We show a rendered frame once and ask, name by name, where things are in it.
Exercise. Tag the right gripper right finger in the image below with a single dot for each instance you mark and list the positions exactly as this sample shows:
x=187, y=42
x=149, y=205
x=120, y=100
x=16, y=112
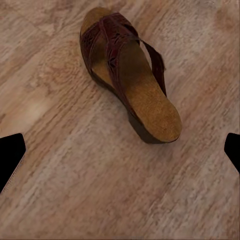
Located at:
x=232, y=149

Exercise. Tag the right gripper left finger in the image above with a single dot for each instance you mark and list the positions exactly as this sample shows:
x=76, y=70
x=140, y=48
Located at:
x=12, y=149

